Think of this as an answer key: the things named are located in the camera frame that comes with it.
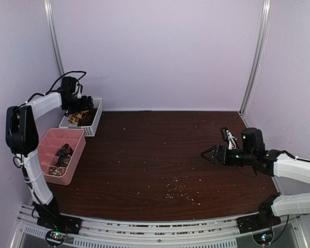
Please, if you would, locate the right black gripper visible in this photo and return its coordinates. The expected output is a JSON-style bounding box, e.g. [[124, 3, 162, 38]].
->
[[201, 145, 255, 166]]

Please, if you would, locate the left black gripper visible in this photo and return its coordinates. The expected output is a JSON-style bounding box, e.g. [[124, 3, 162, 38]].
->
[[64, 95, 94, 114]]

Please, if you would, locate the dark red patterned tie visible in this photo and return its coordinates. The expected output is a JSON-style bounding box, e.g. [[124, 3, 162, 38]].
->
[[77, 108, 98, 127]]

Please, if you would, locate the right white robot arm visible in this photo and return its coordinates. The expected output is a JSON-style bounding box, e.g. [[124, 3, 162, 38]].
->
[[200, 127, 310, 228]]

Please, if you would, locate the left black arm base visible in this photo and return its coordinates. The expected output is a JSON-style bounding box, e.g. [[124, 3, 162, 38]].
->
[[33, 203, 82, 235]]

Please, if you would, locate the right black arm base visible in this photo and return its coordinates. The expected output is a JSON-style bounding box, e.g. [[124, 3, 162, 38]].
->
[[236, 195, 281, 234]]

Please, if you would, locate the leopard print tie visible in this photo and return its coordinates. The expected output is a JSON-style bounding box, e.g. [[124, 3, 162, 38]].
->
[[68, 110, 88, 125]]

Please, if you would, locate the white perforated plastic basket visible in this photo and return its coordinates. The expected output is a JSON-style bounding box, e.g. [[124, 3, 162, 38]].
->
[[58, 98, 103, 137]]

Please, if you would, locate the pink divided plastic box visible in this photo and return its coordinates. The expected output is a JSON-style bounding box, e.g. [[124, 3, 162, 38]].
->
[[38, 128, 86, 185]]

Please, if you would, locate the rolled dark tie in box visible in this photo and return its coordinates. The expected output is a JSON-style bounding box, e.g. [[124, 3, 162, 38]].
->
[[55, 143, 73, 167]]

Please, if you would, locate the rolled leopard tie in box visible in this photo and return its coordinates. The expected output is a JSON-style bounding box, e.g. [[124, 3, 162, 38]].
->
[[49, 166, 67, 177]]

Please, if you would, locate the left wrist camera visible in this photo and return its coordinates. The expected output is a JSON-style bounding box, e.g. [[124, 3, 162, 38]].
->
[[60, 76, 83, 98]]

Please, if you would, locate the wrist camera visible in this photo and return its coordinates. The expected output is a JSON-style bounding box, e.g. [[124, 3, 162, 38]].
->
[[60, 76, 83, 98], [220, 127, 240, 150]]

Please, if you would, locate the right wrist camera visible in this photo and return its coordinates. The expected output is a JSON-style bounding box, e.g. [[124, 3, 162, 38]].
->
[[220, 127, 240, 150]]

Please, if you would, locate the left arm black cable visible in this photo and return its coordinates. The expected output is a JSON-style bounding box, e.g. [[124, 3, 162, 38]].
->
[[45, 70, 87, 95]]

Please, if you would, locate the aluminium front rail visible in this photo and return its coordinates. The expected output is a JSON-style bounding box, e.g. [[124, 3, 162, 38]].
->
[[11, 204, 308, 248]]

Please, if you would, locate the left aluminium frame post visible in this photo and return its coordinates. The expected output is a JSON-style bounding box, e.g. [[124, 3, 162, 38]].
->
[[43, 0, 64, 75]]

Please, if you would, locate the aluminium frame post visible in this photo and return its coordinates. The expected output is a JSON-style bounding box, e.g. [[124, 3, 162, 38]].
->
[[239, 0, 272, 118], [43, 0, 64, 75]]

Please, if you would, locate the right aluminium frame post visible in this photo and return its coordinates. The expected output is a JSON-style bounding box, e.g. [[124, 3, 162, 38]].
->
[[239, 0, 272, 118]]

